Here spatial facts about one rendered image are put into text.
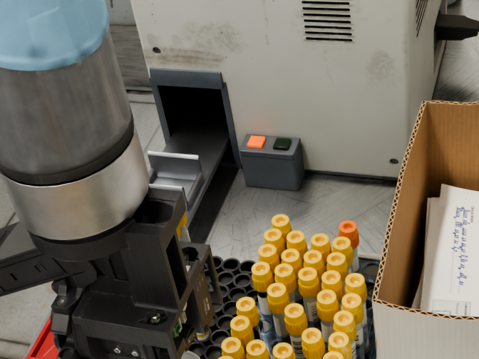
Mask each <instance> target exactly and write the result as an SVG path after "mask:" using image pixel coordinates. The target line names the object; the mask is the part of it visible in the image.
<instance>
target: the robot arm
mask: <svg viewBox="0 0 479 359"><path fill-rule="evenodd" d="M0 176H1V179H2V181H3V183H4V186H5V188H6V191H7V193H8V195H9V198H10V200H11V203H12V205H13V207H14V210H15V212H16V215H17V217H18V218H19V222H17V223H14V224H11V225H8V226H6V227H3V228H0V297H1V296H5V295H8V294H11V293H15V292H18V291H22V290H25V289H28V288H31V287H34V286H38V285H41V284H44V283H48V282H51V281H53V283H52V284H51V288H52V290H53V291H54V292H55V293H57V294H58V295H57V297H56V298H55V300H54V301H53V303H52V304H51V308H52V310H51V332H52V333H53V335H54V338H53V340H54V343H55V346H56V348H57V350H58V351H59V354H58V355H57V357H56V359H200V357H199V356H198V355H196V354H195V353H193V352H191V351H189V350H188V349H189V347H190V344H191V342H192V341H193V340H194V338H195V337H196V335H197V333H201V334H206V333H207V332H208V330H209V326H210V324H211V321H212V319H213V316H214V314H215V312H214V309H213V306H212V303H218V304H222V302H223V299H222V294H221V290H220V285H219V281H218V277H217V272H216V268H215V263H214V260H213V256H212V251H211V247H210V245H209V244H199V243H193V242H188V241H179V239H178V235H177V230H176V229H177V227H178V225H179V223H180V221H181V219H182V217H183V215H184V213H185V212H186V210H187V208H186V205H185V200H184V197H183V193H182V192H181V191H174V190H167V189H156V188H150V187H149V182H150V178H149V174H148V169H147V165H146V163H145V158H144V155H143V150H142V147H141V144H140V140H139V137H138V132H137V129H136V126H135V121H134V118H133V114H132V110H131V107H130V103H129V100H128V96H127V93H126V89H125V85H124V82H123V77H122V75H121V72H120V67H119V64H118V59H117V56H116V54H115V49H114V46H113V41H112V38H111V35H110V31H109V15H108V9H107V6H106V3H105V0H0ZM190 261H194V262H190ZM204 264H207V267H208V270H209V274H210V279H211V282H212V288H208V285H207V280H206V277H205V272H204V270H205V267H204Z"/></svg>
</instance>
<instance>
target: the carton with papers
mask: <svg viewBox="0 0 479 359"><path fill-rule="evenodd" d="M372 306H373V315H374V330H375V339H376V355H377V356H376V359H479V102H473V103H459V102H450V101H442V100H434V101H427V100H423V102H422V104H421V108H420V110H419V113H418V117H417V119H416V124H415V126H414V129H413V132H412V135H411V139H410V141H409V144H408V147H407V150H406V153H405V156H404V159H403V163H402V165H401V170H400V173H399V176H398V183H397V186H396V193H395V196H394V200H393V206H392V209H391V214H390V217H389V221H388V226H387V230H386V235H385V239H384V244H383V251H382V255H381V262H380V266H379V270H378V275H377V278H376V283H375V286H374V293H373V297H372Z"/></svg>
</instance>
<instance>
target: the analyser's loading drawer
mask: <svg viewBox="0 0 479 359"><path fill-rule="evenodd" d="M229 143H230V134H229V130H228V125H227V119H219V118H201V117H190V116H182V117H181V119H180V122H179V123H178V124H177V127H176V128H175V130H174V132H173V134H172V135H171V137H170V139H169V141H168V143H167V145H166V146H165V148H164V150H163V152H153V151H148V159H149V162H150V167H151V169H150V171H149V172H148V174H149V178H150V182H149V187H150V188H156V189H167V190H174V191H181V192H182V193H183V197H184V200H185V205H186V208H187V210H186V212H185V213H186V217H187V223H186V225H187V228H188V227H189V225H190V222H191V221H192V218H193V217H194V215H195V212H196V211H197V208H198V207H199V205H200V202H201V200H202V198H203V196H204V194H205V192H206V190H207V188H208V186H209V184H210V181H211V179H212V177H213V175H214V173H215V171H216V169H217V167H218V165H219V163H220V160H221V159H222V156H223V155H224V153H225V150H226V149H227V146H228V145H229Z"/></svg>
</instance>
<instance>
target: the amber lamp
mask: <svg viewBox="0 0 479 359"><path fill-rule="evenodd" d="M264 141H265V137H262V136H253V135H252V136H251V138H250V139H249V142H248V143H247V146H248V147H255V148H262V146H263V144H264Z"/></svg>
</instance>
